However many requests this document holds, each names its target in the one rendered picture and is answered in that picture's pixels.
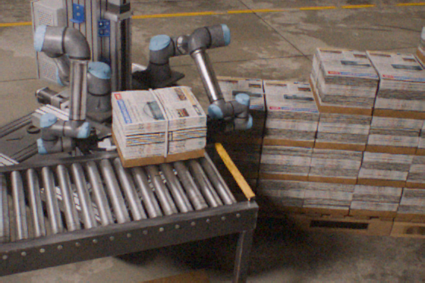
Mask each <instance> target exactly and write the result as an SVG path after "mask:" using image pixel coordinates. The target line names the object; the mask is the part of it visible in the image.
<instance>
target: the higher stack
mask: <svg viewBox="0 0 425 283"><path fill-rule="evenodd" d="M421 36H422V37H421V39H420V44H419V46H418V48H419V50H420V51H421V52H422V53H423V55H424V56H425V27H424V28H423V32H422V34H421ZM415 58H416V59H417V61H418V62H419V63H420V65H421V66H422V68H424V70H425V65H424V63H423V62H422V61H421V60H420V59H419V58H418V56H417V55H415ZM417 149H425V118H424V120H423V124H422V127H421V129H420V130H419V143H418V145H417ZM413 156H414V157H413V159H412V161H411V167H410V169H409V171H408V175H407V177H406V183H407V182H421V183H425V156H416V155H415V154H414V155H413ZM400 194H401V196H400V200H399V202H398V206H397V211H396V212H400V213H414V214H424V215H425V189H420V188H409V187H402V188H401V193H400ZM390 236H396V237H418V238H425V220H419V219H397V218H393V225H392V229H391V231H390Z"/></svg>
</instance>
